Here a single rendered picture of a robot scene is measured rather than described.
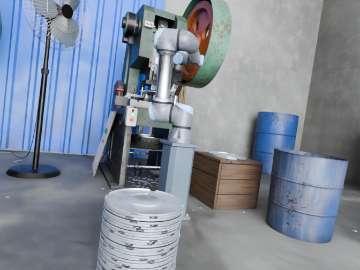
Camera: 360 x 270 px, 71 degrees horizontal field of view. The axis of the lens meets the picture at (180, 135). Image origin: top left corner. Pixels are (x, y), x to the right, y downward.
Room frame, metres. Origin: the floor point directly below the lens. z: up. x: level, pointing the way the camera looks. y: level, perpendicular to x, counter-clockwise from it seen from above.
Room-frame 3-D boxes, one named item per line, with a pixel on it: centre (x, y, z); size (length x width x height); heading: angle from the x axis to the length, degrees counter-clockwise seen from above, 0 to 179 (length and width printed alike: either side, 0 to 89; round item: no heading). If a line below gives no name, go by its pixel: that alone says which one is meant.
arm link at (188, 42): (1.63, -0.01, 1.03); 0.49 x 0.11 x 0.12; 172
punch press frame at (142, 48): (2.41, 0.35, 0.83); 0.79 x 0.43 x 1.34; 24
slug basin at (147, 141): (2.28, 0.29, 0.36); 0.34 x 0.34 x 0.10
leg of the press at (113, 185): (2.29, 0.59, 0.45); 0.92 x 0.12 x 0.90; 24
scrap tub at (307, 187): (1.57, -0.81, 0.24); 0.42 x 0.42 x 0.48
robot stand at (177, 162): (1.52, 0.00, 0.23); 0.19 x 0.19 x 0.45; 28
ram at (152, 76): (2.24, 0.28, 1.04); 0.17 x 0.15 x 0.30; 24
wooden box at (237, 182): (1.97, -0.39, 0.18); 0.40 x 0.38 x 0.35; 24
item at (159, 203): (0.93, 0.10, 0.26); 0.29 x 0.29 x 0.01
